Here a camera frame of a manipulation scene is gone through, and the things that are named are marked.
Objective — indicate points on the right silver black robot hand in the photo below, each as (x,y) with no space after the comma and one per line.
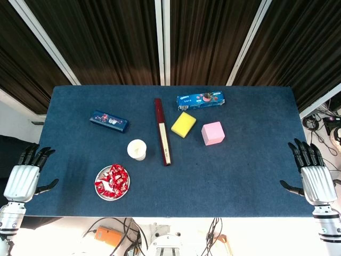
(318,184)

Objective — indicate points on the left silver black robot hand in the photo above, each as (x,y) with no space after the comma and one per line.
(21,181)

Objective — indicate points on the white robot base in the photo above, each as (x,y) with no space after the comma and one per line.
(165,246)

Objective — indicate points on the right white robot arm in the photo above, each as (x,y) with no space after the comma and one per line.
(326,224)

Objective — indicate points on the round silver metal plate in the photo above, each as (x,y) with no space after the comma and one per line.
(100,170)

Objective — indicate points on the white paper cup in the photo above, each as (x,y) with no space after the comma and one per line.
(136,149)

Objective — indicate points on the black office chair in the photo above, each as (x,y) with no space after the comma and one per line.
(10,149)

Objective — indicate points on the white round device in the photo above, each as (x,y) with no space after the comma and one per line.
(336,133)

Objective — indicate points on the black electronic device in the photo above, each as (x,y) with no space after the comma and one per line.
(330,124)

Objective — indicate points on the orange box device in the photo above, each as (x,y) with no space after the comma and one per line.
(108,236)

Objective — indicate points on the blue felt table cloth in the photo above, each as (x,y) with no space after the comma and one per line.
(213,173)

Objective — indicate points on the navy floral print box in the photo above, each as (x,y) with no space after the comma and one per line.
(109,121)

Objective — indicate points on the tan wooden piece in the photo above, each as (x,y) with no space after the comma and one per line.
(223,238)

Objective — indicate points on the dark brown pleated curtain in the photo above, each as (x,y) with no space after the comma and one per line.
(106,40)
(207,40)
(306,53)
(21,66)

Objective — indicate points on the pink foam cube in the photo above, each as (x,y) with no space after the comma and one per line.
(213,133)

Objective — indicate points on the yellow sponge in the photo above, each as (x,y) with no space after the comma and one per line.
(183,124)

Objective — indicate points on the blue Oreo cookie box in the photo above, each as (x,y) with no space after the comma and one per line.
(191,101)

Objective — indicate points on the long dark red box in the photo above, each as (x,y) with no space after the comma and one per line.
(160,114)

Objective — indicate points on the white metal frame post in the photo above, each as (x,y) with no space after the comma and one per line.
(319,101)
(159,40)
(167,53)
(249,40)
(45,40)

